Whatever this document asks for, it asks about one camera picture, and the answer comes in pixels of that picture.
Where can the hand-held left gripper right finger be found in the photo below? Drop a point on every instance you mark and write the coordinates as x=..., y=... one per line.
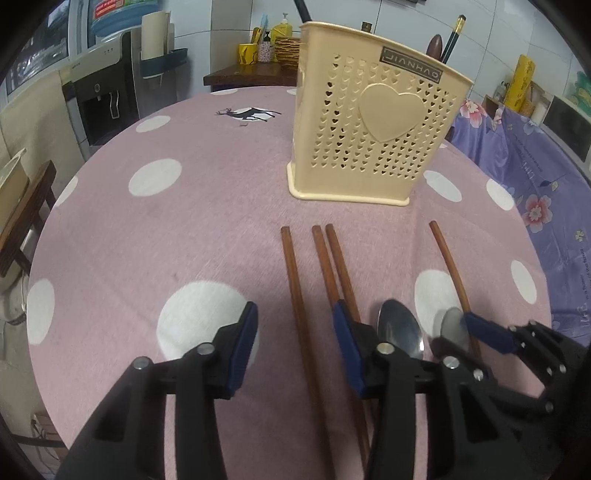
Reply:
x=347, y=353

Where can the woven basket sink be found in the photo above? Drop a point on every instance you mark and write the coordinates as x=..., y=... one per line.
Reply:
x=287, y=48

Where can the window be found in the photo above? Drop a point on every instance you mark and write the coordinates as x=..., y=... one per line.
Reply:
x=34, y=50

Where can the dark yellow-banded chopstick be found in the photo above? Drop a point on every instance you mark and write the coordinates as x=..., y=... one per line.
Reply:
x=455, y=39

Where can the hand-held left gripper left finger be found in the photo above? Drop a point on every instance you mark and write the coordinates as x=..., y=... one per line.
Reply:
x=244, y=341

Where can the blue water bottle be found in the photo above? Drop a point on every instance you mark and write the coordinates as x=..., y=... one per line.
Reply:
x=111, y=14

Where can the wooden sink table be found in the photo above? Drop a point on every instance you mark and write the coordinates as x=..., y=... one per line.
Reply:
x=251, y=76

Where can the cream plastic utensil holder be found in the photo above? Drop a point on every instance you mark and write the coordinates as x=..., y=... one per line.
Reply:
x=369, y=138

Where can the pink polka dot tablecloth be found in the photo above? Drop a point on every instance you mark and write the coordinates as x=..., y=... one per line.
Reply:
x=184, y=258

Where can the cream cooking pot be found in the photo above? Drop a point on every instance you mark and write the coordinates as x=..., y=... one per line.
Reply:
x=10, y=173

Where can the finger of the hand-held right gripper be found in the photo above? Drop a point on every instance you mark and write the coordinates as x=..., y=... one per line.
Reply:
x=498, y=385
x=489, y=330

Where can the steel spoon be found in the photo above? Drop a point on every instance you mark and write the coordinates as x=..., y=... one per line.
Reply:
x=399, y=330
x=455, y=325

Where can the white microwave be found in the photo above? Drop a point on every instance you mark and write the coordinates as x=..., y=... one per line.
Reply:
x=570, y=127

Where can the teal cup holder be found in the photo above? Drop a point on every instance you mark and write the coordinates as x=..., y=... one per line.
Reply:
x=164, y=62

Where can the cream paper cup stack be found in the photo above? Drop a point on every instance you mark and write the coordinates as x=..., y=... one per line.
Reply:
x=154, y=37

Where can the yellow roll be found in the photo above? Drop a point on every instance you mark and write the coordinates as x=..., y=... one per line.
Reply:
x=521, y=83

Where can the yellow cup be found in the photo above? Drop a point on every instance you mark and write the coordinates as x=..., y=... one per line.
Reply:
x=249, y=54

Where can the yellow soap bottle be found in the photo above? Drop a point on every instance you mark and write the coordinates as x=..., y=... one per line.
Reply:
x=281, y=30

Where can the dark wooden stool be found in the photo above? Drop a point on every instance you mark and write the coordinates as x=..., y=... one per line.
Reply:
x=25, y=217

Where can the purple floral cloth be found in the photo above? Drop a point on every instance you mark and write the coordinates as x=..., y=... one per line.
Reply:
x=531, y=184

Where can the brown wooden chopstick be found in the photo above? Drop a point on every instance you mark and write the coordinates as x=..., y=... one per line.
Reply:
x=340, y=265
x=450, y=267
x=325, y=267
x=298, y=304

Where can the grey water dispenser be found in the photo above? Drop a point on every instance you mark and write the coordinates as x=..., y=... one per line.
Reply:
x=101, y=97

